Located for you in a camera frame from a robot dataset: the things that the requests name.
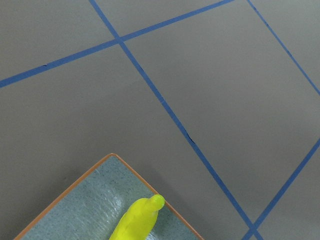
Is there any grey square plate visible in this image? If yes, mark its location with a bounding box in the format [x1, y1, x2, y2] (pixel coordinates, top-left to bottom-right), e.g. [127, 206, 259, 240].
[13, 153, 205, 240]

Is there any bright yellow banana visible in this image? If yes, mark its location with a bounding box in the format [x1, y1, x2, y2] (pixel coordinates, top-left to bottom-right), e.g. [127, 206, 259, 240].
[109, 194, 165, 240]

